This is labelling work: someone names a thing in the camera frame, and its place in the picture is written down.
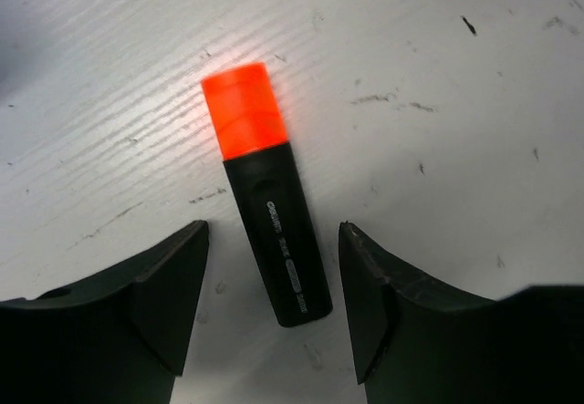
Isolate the black orange-capped highlighter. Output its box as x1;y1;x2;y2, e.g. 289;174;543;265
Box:
202;62;333;327

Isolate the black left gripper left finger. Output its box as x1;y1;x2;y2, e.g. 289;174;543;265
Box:
1;221;209;403

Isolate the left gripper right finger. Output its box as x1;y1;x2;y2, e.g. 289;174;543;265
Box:
339;222;583;403

